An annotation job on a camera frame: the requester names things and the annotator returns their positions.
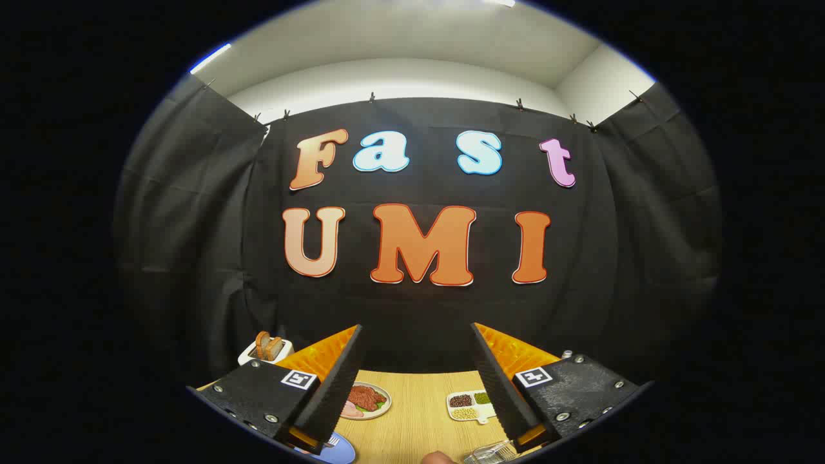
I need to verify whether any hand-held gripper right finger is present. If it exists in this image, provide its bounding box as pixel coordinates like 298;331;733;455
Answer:
470;322;653;455

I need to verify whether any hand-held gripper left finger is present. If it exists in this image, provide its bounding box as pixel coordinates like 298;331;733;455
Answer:
186;324;364;456

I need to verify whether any brown meat steak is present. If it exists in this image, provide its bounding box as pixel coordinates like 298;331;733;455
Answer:
348;385;386;412

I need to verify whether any white divided dish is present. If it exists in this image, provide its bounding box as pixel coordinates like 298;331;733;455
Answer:
447;390;498;425

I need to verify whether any white oval plate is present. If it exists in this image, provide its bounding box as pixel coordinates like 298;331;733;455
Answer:
340;382;392;421

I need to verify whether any blue round plate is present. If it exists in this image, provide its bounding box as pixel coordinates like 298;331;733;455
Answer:
293;432;356;464

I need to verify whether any white toaster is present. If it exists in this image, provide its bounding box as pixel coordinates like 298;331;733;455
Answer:
238;339;295;366

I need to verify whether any row of small cloth clips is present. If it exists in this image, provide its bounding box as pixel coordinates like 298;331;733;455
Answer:
204;77;645;133

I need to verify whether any ceiling light strip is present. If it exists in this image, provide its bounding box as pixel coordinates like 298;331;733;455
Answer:
189;43;232;74

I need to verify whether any metal wire basket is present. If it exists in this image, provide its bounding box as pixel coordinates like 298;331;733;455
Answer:
463;440;519;464

